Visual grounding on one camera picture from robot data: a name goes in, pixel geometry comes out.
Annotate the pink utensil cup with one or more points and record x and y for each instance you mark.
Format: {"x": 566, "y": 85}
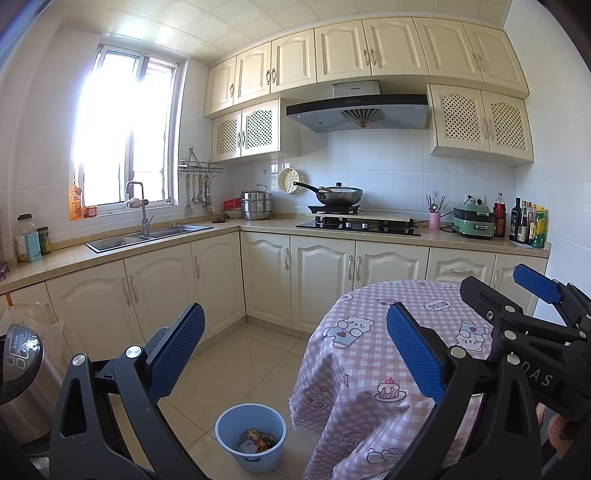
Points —
{"x": 437, "y": 205}

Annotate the cream perforated colander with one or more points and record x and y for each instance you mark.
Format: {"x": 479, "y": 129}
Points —
{"x": 287, "y": 180}

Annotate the green yellow bottle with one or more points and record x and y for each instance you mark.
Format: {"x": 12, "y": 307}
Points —
{"x": 539, "y": 236}

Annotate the red bowl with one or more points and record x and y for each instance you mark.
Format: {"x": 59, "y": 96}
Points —
{"x": 232, "y": 204}

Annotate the red cap sauce bottle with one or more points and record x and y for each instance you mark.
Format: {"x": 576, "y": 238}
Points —
{"x": 500, "y": 216}

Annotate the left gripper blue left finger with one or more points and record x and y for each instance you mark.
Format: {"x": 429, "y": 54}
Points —
{"x": 144, "y": 375}

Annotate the teal box on counter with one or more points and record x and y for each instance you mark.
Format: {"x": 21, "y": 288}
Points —
{"x": 33, "y": 248}

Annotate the green electric cooker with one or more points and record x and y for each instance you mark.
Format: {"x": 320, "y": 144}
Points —
{"x": 473, "y": 219}

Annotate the dark snack wrapper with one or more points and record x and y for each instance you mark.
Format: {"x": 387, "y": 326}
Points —
{"x": 254, "y": 442}

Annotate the kitchen window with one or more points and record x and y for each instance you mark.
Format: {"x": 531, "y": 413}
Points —
{"x": 125, "y": 129}

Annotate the blue trash bucket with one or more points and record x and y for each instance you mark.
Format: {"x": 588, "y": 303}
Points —
{"x": 232, "y": 424}

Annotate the grey range hood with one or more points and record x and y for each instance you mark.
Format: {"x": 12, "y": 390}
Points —
{"x": 362, "y": 106}

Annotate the black gas stove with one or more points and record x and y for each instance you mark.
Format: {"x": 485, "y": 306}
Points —
{"x": 355, "y": 219}

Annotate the person's right hand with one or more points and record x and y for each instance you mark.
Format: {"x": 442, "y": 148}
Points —
{"x": 563, "y": 455}

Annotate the steel sink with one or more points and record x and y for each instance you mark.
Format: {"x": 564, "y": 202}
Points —
{"x": 118, "y": 242}

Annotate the clear plastic jar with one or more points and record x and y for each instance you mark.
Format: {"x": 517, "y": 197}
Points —
{"x": 24, "y": 226}

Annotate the steel steamer pot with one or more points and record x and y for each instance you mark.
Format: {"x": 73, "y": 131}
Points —
{"x": 257, "y": 204}

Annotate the steel rice cooker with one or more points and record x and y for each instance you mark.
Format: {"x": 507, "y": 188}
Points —
{"x": 30, "y": 385}

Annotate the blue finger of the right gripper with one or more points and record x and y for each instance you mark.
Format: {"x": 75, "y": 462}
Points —
{"x": 487, "y": 302}
{"x": 537, "y": 284}

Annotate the pink checked tablecloth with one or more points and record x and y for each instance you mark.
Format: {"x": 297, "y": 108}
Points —
{"x": 355, "y": 391}

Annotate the cream lower cabinets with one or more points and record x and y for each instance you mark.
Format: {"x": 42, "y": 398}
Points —
{"x": 288, "y": 278}

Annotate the chrome sink faucet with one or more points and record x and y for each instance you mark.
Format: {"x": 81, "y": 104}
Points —
{"x": 141, "y": 203}

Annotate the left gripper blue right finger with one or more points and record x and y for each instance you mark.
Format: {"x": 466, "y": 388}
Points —
{"x": 449, "y": 376}

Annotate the black wok with lid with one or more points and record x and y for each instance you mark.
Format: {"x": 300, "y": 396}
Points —
{"x": 335, "y": 196}

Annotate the dark glass bottle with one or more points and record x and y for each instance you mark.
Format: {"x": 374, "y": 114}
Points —
{"x": 515, "y": 220}

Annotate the wall utensil rack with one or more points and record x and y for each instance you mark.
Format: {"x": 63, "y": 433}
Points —
{"x": 196, "y": 177}

